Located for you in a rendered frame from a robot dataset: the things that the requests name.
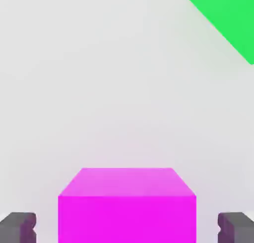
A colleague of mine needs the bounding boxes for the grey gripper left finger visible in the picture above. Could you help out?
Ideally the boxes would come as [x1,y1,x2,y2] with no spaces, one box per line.
[0,212,37,243]

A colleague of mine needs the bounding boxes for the small magenta cube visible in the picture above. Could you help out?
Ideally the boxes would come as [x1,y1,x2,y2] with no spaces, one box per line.
[58,167,197,243]

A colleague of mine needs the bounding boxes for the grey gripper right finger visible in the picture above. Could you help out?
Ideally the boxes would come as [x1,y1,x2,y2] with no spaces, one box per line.
[217,212,254,243]

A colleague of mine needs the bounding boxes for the large green box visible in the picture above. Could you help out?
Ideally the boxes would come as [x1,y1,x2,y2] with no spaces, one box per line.
[186,0,254,66]

